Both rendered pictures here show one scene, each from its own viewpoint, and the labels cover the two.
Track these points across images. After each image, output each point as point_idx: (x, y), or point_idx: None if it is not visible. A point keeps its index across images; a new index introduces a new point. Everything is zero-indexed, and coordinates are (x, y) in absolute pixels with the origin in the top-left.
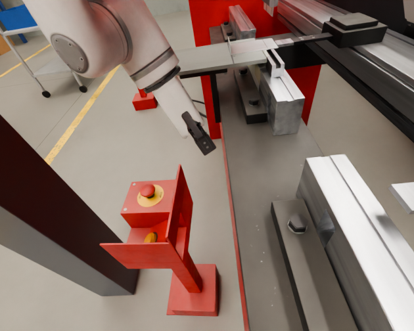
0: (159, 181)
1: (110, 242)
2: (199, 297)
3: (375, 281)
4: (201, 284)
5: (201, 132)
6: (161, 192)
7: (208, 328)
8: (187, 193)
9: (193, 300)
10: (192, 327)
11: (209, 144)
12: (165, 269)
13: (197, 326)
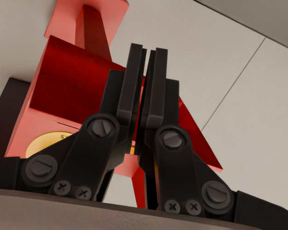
0: (20, 135)
1: (2, 138)
2: (105, 18)
3: None
4: (90, 8)
5: (232, 202)
6: (61, 135)
7: (130, 13)
8: (63, 65)
9: (105, 27)
10: (121, 33)
11: (178, 96)
12: (36, 46)
13: (122, 26)
